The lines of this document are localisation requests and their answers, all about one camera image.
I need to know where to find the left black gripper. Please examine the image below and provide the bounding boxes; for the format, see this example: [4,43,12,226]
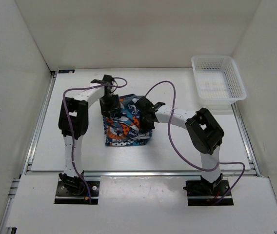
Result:
[99,94,121,118]

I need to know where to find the colourful patterned shorts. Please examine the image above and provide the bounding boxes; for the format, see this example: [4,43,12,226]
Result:
[103,94,153,147]

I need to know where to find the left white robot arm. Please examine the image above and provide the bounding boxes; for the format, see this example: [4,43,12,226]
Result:
[58,75,121,195]

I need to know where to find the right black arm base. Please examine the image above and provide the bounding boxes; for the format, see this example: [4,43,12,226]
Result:
[183,180,234,206]

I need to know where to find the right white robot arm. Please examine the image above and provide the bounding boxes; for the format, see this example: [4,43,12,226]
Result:
[135,97,224,195]

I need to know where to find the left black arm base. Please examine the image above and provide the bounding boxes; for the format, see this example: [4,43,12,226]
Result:
[54,179,100,205]

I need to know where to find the small dark label sticker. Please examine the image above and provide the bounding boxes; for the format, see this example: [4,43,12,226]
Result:
[58,69,75,74]

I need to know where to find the white plastic mesh basket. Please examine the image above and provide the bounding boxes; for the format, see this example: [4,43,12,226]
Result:
[191,55,247,107]

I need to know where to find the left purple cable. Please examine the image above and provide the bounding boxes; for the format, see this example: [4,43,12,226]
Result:
[62,77,128,204]

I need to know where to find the aluminium front rail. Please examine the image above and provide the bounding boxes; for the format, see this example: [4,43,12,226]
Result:
[26,169,257,177]

